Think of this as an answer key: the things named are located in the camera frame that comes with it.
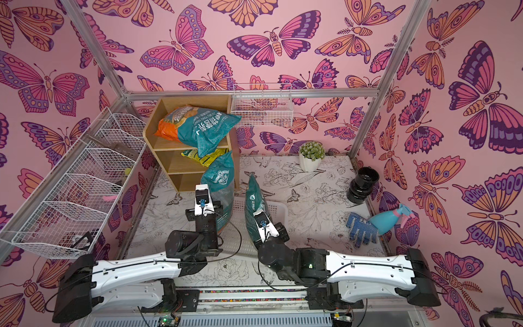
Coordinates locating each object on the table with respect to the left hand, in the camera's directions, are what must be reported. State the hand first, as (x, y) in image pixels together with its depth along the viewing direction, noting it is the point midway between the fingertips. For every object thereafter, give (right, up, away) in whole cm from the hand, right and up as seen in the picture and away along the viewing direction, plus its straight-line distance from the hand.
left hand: (205, 186), depth 64 cm
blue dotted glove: (+59, -19, +23) cm, 67 cm away
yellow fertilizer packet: (-8, +10, +28) cm, 31 cm away
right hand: (+17, -12, +2) cm, 21 cm away
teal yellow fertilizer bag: (+15, -6, +4) cm, 17 cm away
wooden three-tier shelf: (-17, +4, +29) cm, 34 cm away
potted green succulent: (+41, +14, +37) cm, 58 cm away
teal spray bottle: (+69, -16, +20) cm, 73 cm away
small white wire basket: (+18, +36, +31) cm, 51 cm away
